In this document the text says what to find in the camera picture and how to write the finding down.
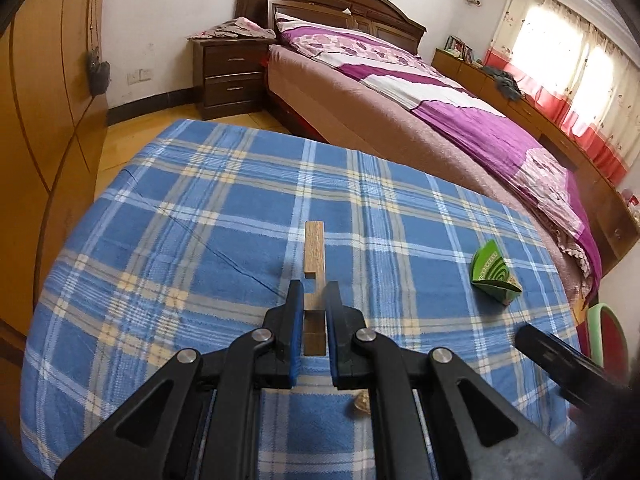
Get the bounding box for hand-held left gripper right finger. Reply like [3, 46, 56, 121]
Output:
[324, 281, 583, 480]

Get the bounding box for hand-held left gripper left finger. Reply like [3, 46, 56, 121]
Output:
[54, 280, 305, 480]

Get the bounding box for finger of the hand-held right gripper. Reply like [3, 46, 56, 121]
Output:
[515, 324, 621, 406]

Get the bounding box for red bucket with green rim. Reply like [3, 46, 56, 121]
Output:
[585, 302, 628, 376]

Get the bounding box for notched wooden piece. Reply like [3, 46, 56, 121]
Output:
[303, 221, 327, 356]

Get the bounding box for green wrapper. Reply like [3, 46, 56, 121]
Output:
[470, 240, 521, 306]

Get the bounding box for blue plaid blanket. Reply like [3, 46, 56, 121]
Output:
[20, 119, 586, 480]

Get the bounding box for long wooden low cabinet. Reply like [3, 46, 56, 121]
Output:
[432, 47, 640, 271]

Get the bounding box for dark wooden nightstand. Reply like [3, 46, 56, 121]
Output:
[192, 37, 268, 121]

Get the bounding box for grey clothes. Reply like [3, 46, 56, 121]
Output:
[482, 65, 521, 98]

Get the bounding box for floral curtain with pink hem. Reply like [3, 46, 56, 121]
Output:
[487, 0, 640, 173]

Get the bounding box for floral pillow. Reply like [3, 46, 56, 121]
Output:
[274, 11, 421, 68]

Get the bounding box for pink floral clothes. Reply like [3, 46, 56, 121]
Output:
[187, 16, 277, 42]

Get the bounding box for row of books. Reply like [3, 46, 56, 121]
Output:
[445, 35, 473, 63]

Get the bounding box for wooden wardrobe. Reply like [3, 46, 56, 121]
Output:
[0, 0, 108, 411]

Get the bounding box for black hanging bag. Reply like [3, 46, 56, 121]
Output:
[86, 50, 111, 96]

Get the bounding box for dark wooden headboard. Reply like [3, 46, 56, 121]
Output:
[236, 0, 427, 56]

